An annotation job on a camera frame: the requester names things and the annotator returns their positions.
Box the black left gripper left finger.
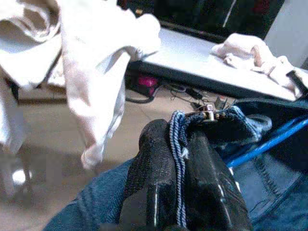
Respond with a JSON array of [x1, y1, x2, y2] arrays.
[[120, 119, 184, 231]]

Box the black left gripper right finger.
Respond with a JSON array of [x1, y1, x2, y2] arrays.
[[185, 131, 254, 231]]

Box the blue wire hanger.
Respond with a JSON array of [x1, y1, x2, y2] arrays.
[[226, 116, 308, 169]]

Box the white polo shirt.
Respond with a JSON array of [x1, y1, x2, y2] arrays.
[[211, 32, 308, 100]]

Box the cream denim jacket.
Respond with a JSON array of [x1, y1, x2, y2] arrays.
[[0, 0, 162, 170]]

